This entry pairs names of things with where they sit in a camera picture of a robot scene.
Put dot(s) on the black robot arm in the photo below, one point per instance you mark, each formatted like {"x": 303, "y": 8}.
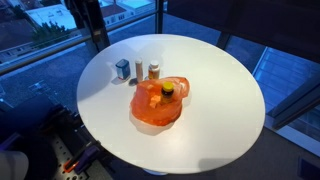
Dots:
{"x": 91, "y": 16}

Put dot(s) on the dark bottle with yellow cap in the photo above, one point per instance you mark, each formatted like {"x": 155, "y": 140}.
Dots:
{"x": 167, "y": 95}

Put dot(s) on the orange bottle with white cap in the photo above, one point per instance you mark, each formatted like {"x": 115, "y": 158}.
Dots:
{"x": 153, "y": 71}

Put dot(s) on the orange plastic bag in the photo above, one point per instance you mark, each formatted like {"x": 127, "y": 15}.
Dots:
{"x": 148, "y": 110}

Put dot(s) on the slim white tube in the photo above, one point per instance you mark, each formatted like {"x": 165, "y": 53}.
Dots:
{"x": 139, "y": 70}

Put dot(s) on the dark window mullion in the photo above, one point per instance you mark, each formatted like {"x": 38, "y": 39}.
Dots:
{"x": 160, "y": 16}

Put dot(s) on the orange and purple clamp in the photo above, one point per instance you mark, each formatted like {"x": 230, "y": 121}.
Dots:
{"x": 85, "y": 156}

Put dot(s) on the perforated metal plate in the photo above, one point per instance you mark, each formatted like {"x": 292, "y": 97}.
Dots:
{"x": 61, "y": 151}

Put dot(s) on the grey handrail bar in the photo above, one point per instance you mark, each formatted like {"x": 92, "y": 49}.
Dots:
{"x": 50, "y": 52}

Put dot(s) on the slanted dark window beam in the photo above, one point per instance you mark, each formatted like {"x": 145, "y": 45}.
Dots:
{"x": 296, "y": 108}

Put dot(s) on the white rounded object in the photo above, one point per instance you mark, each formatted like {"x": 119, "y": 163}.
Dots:
{"x": 12, "y": 166}

